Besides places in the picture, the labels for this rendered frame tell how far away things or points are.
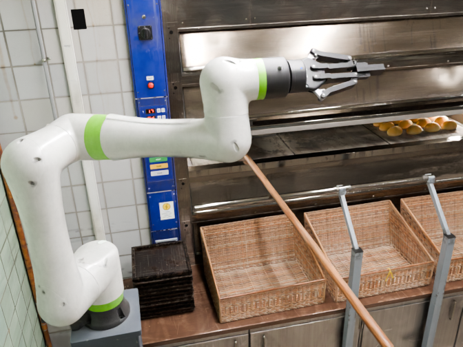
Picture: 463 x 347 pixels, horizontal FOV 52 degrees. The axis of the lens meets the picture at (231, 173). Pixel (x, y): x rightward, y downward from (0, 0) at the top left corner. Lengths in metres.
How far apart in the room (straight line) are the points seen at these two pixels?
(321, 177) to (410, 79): 0.71
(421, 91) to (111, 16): 1.66
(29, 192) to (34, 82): 1.24
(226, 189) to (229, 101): 1.59
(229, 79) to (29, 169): 0.48
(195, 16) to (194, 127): 1.27
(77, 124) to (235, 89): 0.42
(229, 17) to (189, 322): 1.48
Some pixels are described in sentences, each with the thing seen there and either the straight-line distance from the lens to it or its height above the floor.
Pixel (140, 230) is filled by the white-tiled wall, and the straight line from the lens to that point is 2.63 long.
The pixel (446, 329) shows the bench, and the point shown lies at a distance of 3.00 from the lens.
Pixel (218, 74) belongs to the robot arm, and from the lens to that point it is 1.01.
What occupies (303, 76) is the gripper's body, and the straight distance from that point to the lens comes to 1.07.
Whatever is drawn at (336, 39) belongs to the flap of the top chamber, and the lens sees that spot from 2.50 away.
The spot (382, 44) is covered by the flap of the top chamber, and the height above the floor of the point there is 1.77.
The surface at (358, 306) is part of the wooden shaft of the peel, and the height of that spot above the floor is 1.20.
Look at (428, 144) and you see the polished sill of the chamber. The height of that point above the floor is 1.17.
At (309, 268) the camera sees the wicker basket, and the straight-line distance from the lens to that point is 2.63.
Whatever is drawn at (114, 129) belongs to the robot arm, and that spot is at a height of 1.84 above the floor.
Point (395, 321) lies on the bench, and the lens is 2.76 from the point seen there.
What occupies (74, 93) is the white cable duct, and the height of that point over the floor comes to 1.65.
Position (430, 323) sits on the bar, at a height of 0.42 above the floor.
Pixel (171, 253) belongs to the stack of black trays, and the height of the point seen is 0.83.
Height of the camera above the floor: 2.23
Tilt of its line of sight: 25 degrees down
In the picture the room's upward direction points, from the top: 2 degrees counter-clockwise
